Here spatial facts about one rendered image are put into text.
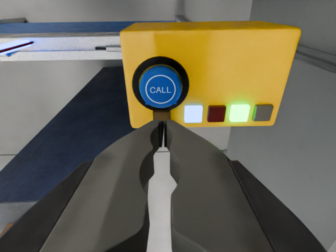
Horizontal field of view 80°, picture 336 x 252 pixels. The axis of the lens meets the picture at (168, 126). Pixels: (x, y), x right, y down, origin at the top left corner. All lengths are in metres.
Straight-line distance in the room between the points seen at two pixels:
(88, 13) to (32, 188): 1.02
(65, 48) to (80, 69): 0.95
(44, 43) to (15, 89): 1.21
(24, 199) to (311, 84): 0.81
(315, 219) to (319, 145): 0.23
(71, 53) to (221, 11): 0.99
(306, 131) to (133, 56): 0.67
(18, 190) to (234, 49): 0.47
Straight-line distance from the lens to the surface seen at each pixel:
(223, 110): 0.21
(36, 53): 0.48
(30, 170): 0.57
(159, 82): 0.19
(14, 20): 1.40
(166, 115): 0.21
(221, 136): 1.57
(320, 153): 0.75
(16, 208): 0.52
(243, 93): 0.22
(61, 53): 0.45
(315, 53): 0.77
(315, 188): 0.79
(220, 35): 0.20
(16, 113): 1.75
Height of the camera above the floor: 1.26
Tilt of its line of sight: 59 degrees down
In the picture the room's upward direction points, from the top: 178 degrees clockwise
